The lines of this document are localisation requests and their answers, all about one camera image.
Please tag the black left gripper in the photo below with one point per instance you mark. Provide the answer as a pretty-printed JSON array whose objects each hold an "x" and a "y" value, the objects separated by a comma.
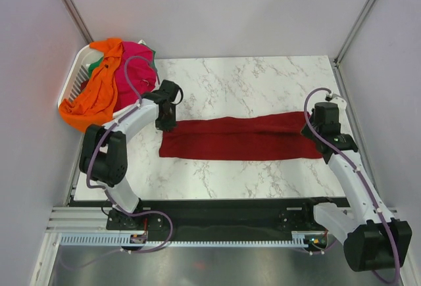
[{"x": 166, "y": 127}]

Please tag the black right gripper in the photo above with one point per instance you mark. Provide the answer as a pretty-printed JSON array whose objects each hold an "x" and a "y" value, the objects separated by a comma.
[{"x": 306, "y": 132}]

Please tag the dark red t shirt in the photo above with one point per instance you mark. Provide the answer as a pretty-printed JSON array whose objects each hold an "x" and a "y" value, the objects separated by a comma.
[{"x": 263, "y": 138}]

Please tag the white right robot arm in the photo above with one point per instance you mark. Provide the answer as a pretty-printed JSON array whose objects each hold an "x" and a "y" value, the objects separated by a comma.
[{"x": 372, "y": 238}]

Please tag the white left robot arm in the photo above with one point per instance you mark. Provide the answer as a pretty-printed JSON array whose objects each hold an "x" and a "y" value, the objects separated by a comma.
[{"x": 104, "y": 156}]

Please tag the pink t shirt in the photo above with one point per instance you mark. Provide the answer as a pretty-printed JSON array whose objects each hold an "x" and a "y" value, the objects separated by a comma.
[{"x": 141, "y": 72}]

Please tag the orange t shirt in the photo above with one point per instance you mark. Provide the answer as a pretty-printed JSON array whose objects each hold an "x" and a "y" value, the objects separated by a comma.
[{"x": 95, "y": 104}]

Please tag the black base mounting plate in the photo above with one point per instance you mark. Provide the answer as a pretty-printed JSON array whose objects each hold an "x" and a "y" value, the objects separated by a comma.
[{"x": 227, "y": 218}]

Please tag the white plastic laundry basket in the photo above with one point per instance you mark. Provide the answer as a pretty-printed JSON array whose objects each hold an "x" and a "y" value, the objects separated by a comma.
[{"x": 85, "y": 62}]

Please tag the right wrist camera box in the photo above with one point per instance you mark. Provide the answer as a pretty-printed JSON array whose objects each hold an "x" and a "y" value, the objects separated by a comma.
[{"x": 329, "y": 111}]

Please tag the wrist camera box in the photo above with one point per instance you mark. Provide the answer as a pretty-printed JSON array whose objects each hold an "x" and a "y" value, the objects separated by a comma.
[
  {"x": 329, "y": 111},
  {"x": 171, "y": 91}
]

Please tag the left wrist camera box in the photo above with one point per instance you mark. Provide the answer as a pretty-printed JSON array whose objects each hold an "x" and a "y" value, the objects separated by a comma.
[{"x": 171, "y": 91}]

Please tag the aluminium frame rail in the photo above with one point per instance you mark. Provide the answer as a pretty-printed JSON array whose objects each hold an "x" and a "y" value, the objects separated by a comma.
[{"x": 76, "y": 220}]

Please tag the white slotted cable duct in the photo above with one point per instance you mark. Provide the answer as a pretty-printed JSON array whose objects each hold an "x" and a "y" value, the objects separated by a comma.
[{"x": 293, "y": 239}]

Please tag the right vertical aluminium post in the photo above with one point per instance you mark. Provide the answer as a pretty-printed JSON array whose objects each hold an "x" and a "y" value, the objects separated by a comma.
[{"x": 353, "y": 32}]

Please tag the vertical aluminium post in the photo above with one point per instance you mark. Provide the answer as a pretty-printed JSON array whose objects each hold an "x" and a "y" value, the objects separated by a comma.
[
  {"x": 353, "y": 32},
  {"x": 78, "y": 20}
]

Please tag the left vertical aluminium post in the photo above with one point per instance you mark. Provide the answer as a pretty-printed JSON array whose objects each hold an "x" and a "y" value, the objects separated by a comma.
[{"x": 78, "y": 20}]

